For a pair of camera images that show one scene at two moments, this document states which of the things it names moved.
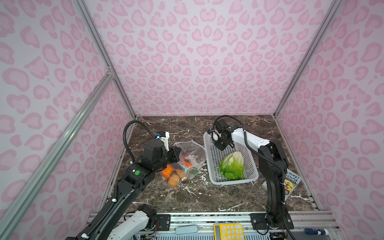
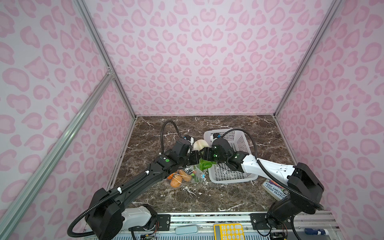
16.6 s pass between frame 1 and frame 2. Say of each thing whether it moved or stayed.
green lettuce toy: moved
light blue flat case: stayed
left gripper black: moved
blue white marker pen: stayed
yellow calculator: stayed
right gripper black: moved
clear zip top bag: moved
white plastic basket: stayed
